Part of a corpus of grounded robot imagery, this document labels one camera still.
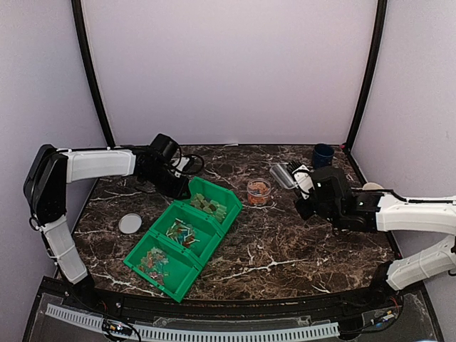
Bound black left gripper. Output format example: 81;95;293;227
143;165;191;200

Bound silver metal scoop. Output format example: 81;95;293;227
269;163;296;190

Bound green three-compartment candy bin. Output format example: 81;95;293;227
124;177;242;303

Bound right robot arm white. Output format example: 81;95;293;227
286;162;455;309

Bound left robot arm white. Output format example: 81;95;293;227
23;140;190;311

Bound lollipop candies pile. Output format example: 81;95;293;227
165;219;200;248

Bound yellow-green gummy candies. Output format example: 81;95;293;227
190;193;227;223

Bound red-orange gummy candies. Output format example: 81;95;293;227
138;247;169;282

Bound dark blue mug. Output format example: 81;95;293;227
312;143;335;169

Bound white round lid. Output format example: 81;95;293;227
118;213;143;234

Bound beige ceramic mug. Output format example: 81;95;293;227
362;182;383;190

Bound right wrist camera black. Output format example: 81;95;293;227
291;165;314;200

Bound black front rail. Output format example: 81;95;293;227
67;284;400;321

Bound white slotted cable duct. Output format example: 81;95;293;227
45;304;340;341

